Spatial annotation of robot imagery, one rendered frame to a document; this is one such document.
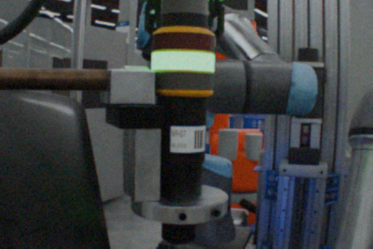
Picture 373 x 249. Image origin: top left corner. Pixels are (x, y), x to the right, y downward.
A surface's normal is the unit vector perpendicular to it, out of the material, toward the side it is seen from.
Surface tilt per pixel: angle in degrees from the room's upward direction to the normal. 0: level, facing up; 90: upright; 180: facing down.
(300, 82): 72
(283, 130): 90
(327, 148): 90
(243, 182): 90
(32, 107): 43
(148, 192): 90
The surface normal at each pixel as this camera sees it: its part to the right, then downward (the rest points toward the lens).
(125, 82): 0.41, 0.06
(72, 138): 0.47, -0.70
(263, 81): 0.12, -0.20
